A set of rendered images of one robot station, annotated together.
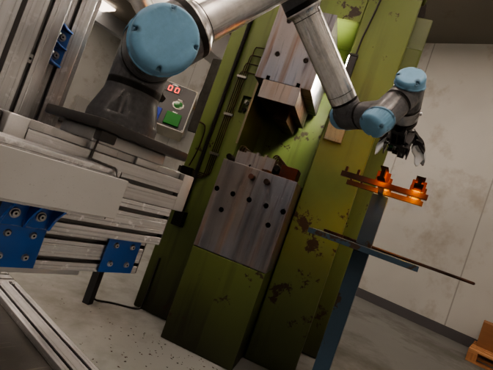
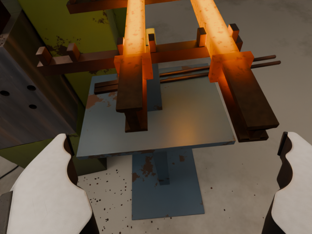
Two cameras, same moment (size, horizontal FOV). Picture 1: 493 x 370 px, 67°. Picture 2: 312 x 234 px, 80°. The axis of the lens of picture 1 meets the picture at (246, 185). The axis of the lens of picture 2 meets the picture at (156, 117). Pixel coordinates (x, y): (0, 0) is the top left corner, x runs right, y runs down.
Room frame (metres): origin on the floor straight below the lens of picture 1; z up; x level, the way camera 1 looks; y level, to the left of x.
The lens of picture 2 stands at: (1.15, -0.41, 1.17)
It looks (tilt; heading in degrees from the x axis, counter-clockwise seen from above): 54 degrees down; 341
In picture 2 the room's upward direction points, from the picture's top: 9 degrees counter-clockwise
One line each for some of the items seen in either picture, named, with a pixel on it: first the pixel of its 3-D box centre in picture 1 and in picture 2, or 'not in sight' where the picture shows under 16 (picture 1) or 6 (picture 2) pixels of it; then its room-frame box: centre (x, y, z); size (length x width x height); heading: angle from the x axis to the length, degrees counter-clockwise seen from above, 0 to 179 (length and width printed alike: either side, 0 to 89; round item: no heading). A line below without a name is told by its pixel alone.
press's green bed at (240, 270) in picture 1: (228, 296); (65, 121); (2.05, -0.11, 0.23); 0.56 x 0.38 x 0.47; 165
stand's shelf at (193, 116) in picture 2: (362, 248); (152, 105); (1.49, -0.52, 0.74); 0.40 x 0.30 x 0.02; 68
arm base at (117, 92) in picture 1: (127, 107); not in sight; (0.81, 0.30, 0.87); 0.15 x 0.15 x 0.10
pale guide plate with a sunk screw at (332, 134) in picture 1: (337, 125); not in sight; (1.90, -0.34, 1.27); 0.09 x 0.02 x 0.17; 75
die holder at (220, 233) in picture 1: (256, 216); (15, 63); (2.05, -0.11, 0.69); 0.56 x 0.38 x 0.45; 165
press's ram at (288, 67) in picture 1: (307, 65); not in sight; (2.04, -0.09, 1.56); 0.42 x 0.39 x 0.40; 165
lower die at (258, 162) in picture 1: (263, 167); not in sight; (2.06, -0.05, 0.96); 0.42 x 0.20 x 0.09; 165
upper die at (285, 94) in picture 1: (285, 106); not in sight; (2.06, -0.05, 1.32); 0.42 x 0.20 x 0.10; 165
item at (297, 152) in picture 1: (301, 116); not in sight; (2.35, -0.18, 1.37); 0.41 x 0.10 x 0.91; 75
